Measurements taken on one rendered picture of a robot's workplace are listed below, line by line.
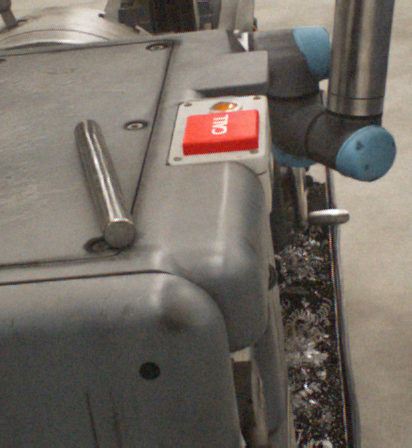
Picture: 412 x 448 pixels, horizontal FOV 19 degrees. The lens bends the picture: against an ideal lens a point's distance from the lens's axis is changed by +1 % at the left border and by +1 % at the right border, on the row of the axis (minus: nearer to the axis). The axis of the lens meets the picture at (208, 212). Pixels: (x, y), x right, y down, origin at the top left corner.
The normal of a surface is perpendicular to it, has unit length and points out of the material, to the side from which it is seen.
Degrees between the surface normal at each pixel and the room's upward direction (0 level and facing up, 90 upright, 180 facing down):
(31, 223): 0
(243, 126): 0
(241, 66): 0
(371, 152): 90
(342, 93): 79
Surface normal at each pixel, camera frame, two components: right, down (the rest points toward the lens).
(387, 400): -0.12, -0.90
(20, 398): -0.05, 0.44
